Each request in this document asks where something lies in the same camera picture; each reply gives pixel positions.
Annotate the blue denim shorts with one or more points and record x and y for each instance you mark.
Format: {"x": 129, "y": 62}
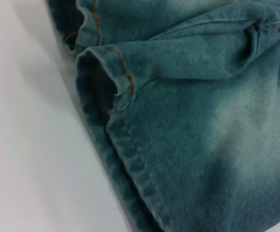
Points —
{"x": 190, "y": 108}

